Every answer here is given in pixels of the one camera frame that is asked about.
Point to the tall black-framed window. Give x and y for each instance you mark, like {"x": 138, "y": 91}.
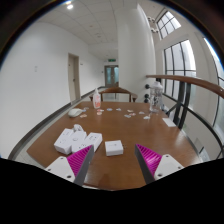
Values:
{"x": 181, "y": 60}

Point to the wooden chair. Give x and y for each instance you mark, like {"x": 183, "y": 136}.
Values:
{"x": 115, "y": 90}

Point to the white charger block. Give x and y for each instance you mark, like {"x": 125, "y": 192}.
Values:
{"x": 114, "y": 148}

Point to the glass double door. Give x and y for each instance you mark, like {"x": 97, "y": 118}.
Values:
{"x": 111, "y": 76}

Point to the small slanted black-framed window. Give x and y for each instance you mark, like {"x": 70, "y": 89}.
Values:
{"x": 168, "y": 24}

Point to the round ceiling light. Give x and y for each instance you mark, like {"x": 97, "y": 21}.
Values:
{"x": 70, "y": 6}

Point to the green exit sign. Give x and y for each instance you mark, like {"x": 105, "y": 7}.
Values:
{"x": 112, "y": 60}

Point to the white paper card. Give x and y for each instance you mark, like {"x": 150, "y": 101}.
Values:
{"x": 169, "y": 122}

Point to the small round sticker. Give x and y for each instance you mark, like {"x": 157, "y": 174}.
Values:
{"x": 141, "y": 112}
{"x": 146, "y": 117}

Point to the clear plastic bottle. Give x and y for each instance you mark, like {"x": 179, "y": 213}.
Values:
{"x": 156, "y": 98}

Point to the white computer mouse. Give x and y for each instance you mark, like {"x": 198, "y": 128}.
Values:
{"x": 75, "y": 112}

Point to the wide window with white frame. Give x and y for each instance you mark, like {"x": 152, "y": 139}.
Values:
{"x": 216, "y": 86}

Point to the wooden handrail with black railing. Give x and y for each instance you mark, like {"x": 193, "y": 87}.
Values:
{"x": 190, "y": 81}

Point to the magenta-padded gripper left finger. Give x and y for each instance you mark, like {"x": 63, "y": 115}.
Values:
{"x": 61, "y": 166}

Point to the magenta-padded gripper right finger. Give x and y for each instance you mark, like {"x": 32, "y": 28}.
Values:
{"x": 166, "y": 165}

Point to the white power strip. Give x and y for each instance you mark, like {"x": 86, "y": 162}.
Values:
{"x": 76, "y": 140}

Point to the beige side door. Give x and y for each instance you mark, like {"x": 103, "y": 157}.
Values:
{"x": 73, "y": 78}

